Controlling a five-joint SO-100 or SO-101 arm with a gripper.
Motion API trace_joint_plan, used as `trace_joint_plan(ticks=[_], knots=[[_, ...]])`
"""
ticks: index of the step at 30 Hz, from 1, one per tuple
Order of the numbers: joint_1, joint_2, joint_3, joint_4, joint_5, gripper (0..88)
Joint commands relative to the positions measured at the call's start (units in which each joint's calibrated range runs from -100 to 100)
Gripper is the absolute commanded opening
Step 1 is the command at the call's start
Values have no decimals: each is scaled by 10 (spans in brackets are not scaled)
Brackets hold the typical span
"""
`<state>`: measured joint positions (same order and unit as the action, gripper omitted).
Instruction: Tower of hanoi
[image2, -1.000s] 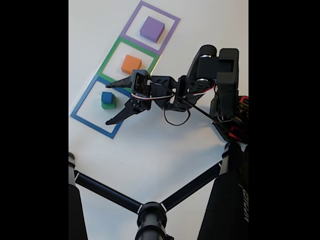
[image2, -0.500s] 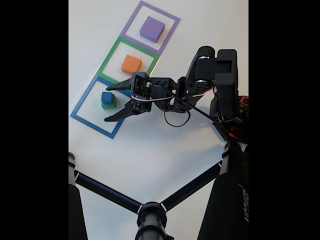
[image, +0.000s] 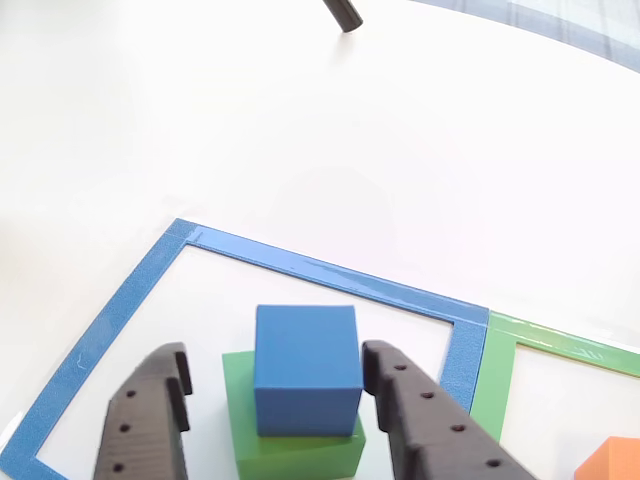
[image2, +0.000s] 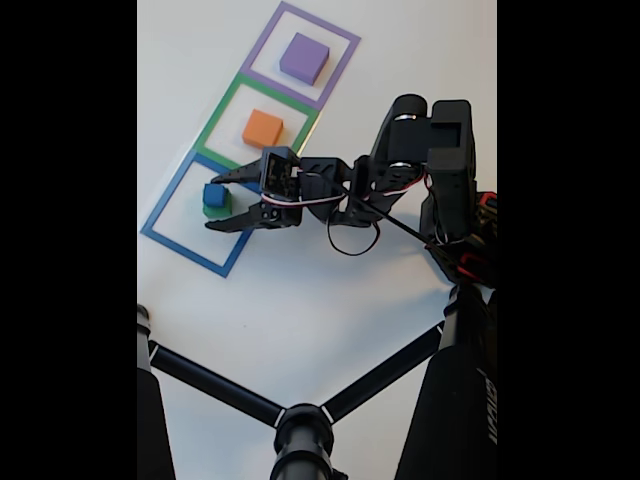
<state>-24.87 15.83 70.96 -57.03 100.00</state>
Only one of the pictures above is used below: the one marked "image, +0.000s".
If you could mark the blue square frame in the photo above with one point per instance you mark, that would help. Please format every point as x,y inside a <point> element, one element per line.
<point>125,310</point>

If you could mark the green cube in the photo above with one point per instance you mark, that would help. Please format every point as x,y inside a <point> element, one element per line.
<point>240,400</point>

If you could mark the small blue cube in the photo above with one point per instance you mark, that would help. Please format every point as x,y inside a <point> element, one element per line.
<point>305,370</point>

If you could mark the orange block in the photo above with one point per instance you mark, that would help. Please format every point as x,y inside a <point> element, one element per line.
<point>610,460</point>

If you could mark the black camera tripod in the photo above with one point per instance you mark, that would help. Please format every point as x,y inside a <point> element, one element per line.
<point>345,12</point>

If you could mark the green square frame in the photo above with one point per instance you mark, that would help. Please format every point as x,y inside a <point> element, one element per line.
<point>495,375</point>

